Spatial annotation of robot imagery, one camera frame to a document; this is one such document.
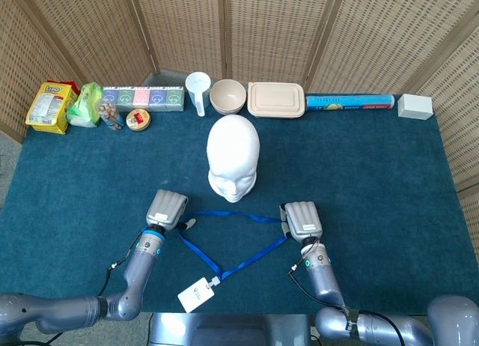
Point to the wicker folding screen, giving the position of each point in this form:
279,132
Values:
262,24

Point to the round tin yellow lid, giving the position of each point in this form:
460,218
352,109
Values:
138,120

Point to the clear jar with sticks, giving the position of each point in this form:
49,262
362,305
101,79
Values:
110,115

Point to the red snack pack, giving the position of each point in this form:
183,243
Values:
73,85

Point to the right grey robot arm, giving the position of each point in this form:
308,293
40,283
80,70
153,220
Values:
323,278

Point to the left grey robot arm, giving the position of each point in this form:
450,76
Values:
138,271

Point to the white cardboard box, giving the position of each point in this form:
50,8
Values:
415,106

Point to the beige bowl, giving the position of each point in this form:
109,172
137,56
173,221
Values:
228,95

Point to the green small box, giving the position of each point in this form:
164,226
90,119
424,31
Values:
175,98
126,98

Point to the pink small box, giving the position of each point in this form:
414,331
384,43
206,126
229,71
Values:
141,98

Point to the green white tissue pack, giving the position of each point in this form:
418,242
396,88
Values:
84,106

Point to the dark teal table cloth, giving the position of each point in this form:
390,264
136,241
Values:
93,166

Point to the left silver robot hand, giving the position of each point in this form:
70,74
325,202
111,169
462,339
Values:
166,209

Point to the white measuring cup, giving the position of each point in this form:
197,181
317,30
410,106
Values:
198,91

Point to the beige lidded lunch box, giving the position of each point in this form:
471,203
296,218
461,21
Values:
276,99

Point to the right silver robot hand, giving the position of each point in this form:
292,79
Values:
303,218

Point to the grey robot torso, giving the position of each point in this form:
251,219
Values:
232,329

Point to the white foam mannequin head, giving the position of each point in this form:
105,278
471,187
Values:
234,147

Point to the lavender small box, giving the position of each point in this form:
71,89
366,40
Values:
110,96

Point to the purple small box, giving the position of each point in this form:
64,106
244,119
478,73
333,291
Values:
158,98

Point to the yellow snack bag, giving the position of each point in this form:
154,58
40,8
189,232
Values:
48,106

